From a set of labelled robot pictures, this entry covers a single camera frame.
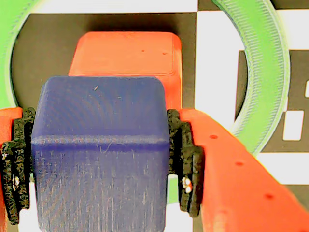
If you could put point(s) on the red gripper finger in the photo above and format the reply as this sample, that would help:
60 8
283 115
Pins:
241 193
17 157

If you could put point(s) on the blue cube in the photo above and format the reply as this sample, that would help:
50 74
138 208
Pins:
96 145

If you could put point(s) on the red cube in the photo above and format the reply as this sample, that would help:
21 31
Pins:
125 53

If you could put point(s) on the black white marker checkerboard mat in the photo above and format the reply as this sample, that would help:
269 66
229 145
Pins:
212 72

